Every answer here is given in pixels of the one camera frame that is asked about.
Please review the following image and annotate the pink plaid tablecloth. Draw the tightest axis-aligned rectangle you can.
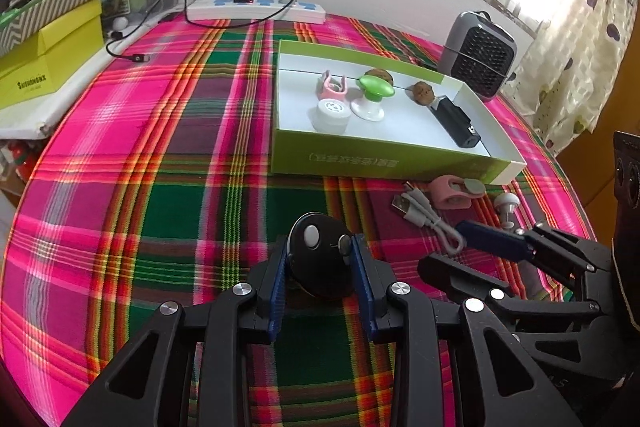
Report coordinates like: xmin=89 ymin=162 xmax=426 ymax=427
xmin=0 ymin=14 xmax=601 ymax=427

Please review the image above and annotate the pink clip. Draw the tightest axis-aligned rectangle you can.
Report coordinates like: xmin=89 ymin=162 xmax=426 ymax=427
xmin=430 ymin=175 xmax=487 ymax=210
xmin=316 ymin=70 xmax=349 ymax=100

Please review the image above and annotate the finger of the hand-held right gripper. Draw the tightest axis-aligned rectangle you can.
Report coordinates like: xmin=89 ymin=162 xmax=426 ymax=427
xmin=457 ymin=219 xmax=614 ymax=288
xmin=417 ymin=253 xmax=603 ymax=340

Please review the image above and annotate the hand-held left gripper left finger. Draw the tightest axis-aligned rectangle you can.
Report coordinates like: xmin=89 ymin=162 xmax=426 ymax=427
xmin=60 ymin=234 xmax=292 ymax=427

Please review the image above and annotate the white mushroom-shaped holder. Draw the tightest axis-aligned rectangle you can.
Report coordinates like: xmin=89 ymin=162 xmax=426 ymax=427
xmin=492 ymin=193 xmax=524 ymax=233

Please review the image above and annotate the yellow-green cardboard box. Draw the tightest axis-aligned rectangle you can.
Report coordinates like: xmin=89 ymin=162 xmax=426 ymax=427
xmin=0 ymin=0 xmax=106 ymax=110

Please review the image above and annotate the green and white cardboard box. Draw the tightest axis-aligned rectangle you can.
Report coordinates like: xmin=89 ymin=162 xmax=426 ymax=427
xmin=270 ymin=39 xmax=528 ymax=186

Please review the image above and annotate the black rectangular device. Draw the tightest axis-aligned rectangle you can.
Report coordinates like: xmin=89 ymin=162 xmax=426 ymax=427
xmin=431 ymin=96 xmax=482 ymax=150

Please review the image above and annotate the grey and black fan heater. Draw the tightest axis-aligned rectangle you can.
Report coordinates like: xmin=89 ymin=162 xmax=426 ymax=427
xmin=437 ymin=10 xmax=518 ymax=102

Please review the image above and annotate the green mushroom-shaped holder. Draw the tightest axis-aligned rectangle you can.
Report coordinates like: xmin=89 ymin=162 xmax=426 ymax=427
xmin=350 ymin=74 xmax=397 ymax=123

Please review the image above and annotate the black charger cable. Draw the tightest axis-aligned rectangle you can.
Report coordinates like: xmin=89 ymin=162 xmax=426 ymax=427
xmin=106 ymin=0 xmax=301 ymax=63

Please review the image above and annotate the white usb cable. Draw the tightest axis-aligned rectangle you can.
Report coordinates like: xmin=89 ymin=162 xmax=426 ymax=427
xmin=391 ymin=179 xmax=464 ymax=257

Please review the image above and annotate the brown walnut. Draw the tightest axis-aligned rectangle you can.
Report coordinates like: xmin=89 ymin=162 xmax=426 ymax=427
xmin=411 ymin=82 xmax=436 ymax=106
xmin=364 ymin=68 xmax=395 ymax=86

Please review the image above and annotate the white round device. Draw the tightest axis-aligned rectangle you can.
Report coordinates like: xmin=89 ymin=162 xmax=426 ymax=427
xmin=306 ymin=98 xmax=353 ymax=134

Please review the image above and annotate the white and blue power strip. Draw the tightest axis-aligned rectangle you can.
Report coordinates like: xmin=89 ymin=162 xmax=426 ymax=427
xmin=186 ymin=0 xmax=327 ymax=26

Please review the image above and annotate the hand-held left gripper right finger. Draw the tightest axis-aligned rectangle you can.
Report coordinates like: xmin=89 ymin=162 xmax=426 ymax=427
xmin=350 ymin=234 xmax=583 ymax=427

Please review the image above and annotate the black round device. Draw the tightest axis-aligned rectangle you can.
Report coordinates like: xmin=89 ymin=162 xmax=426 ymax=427
xmin=289 ymin=213 xmax=357 ymax=299

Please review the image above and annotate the grey zigzag striped box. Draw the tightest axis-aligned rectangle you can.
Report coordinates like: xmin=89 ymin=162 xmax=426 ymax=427
xmin=0 ymin=0 xmax=121 ymax=58

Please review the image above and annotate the spotted cream curtain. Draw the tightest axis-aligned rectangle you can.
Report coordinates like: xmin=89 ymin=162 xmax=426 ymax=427
xmin=512 ymin=0 xmax=632 ymax=154

